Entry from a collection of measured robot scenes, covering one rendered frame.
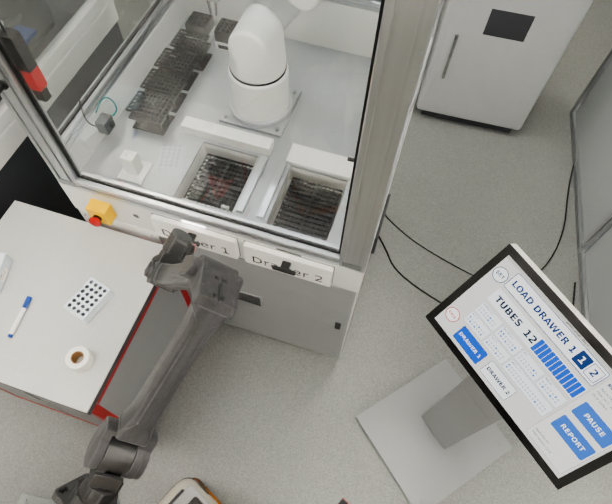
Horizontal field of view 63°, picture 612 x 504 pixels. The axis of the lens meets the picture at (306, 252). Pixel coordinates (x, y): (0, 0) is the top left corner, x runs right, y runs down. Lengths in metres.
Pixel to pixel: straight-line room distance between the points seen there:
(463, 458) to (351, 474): 0.47
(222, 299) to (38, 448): 1.73
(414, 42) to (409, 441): 1.77
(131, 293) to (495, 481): 1.65
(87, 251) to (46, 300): 0.20
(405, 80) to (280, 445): 1.72
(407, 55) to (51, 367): 1.35
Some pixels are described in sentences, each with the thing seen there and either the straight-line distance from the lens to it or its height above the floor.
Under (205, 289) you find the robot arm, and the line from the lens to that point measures 0.89.
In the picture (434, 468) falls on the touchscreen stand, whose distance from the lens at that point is 2.33.
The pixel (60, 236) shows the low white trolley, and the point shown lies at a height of 0.76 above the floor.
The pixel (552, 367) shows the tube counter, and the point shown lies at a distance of 1.37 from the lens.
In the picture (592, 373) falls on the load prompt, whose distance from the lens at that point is 1.35.
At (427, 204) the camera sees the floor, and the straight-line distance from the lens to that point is 2.86.
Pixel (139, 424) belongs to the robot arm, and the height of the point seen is 1.31.
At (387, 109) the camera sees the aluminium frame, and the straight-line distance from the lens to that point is 0.97.
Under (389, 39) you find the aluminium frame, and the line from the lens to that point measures 0.89.
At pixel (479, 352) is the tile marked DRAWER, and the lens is 1.42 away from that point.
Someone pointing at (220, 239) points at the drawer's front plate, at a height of 0.92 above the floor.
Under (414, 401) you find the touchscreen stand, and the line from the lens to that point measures 2.35.
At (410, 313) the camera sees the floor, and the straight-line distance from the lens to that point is 2.52.
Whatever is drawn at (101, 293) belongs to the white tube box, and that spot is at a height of 0.80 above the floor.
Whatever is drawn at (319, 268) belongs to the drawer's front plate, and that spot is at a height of 0.93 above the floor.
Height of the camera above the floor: 2.28
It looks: 61 degrees down
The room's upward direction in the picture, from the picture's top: 3 degrees clockwise
